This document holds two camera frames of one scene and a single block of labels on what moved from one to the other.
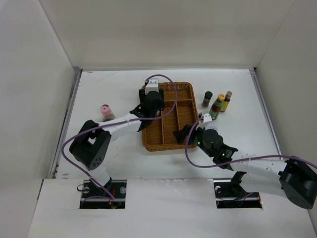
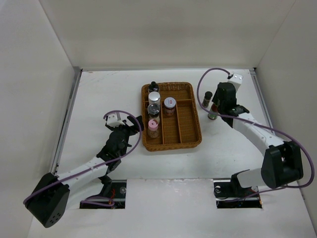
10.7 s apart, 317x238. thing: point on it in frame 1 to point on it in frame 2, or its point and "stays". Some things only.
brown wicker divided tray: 181,109 stays
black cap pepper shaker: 206,99 stays
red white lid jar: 212,126 to 169,106
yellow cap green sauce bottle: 216,108 stays
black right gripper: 180,134 to 215,97
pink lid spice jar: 107,112 to 153,130
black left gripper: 142,93 to 136,125
